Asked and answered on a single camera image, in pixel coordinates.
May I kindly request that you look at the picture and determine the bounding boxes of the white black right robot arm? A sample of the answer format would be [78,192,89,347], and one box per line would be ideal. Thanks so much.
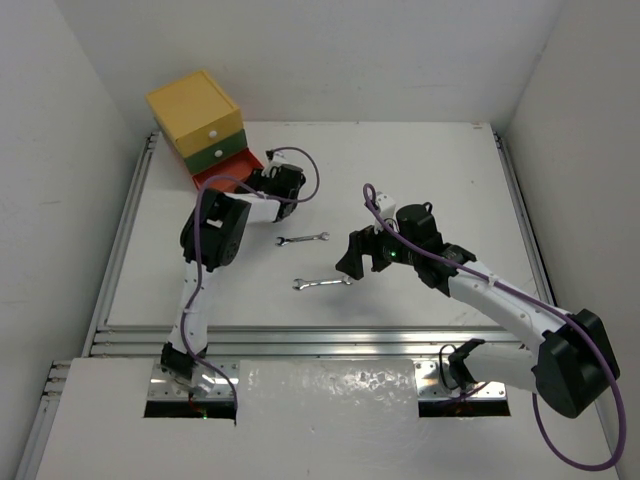
[336,202,620,418]

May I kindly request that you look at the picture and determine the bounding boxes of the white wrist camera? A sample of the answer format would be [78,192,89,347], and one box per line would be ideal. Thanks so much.
[373,191,396,233]
[262,150,286,178]

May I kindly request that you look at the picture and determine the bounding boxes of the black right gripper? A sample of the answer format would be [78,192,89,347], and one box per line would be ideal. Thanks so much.
[336,213,420,279]

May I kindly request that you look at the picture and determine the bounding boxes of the yellow drawer cabinet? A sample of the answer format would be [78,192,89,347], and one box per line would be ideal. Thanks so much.
[145,70,241,150]

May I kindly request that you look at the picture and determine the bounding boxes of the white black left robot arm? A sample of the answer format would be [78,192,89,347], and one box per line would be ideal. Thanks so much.
[161,162,306,393]

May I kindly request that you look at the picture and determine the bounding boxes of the green drawer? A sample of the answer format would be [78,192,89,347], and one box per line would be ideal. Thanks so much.
[184,129,247,175]

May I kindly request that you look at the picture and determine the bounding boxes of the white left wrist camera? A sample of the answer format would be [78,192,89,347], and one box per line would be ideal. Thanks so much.
[262,150,286,178]

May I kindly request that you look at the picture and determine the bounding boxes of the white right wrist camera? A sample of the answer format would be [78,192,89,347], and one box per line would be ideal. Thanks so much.
[373,191,396,233]

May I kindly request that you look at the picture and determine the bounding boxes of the red bottom drawer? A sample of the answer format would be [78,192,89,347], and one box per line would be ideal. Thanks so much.
[192,149,264,189]

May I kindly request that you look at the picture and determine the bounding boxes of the yellow top drawer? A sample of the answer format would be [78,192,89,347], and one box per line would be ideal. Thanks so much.
[176,110,243,157]

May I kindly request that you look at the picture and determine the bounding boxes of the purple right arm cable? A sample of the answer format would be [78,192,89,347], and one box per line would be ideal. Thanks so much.
[362,182,628,472]

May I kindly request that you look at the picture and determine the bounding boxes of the white front cover panel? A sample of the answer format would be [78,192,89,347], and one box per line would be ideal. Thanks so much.
[34,355,621,480]

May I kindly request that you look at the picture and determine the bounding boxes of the aluminium front frame rails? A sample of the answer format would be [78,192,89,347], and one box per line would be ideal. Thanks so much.
[18,122,546,479]

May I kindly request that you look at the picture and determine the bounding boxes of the silver open-end wrench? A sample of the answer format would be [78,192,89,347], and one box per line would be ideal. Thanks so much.
[275,231,330,247]
[292,276,354,291]

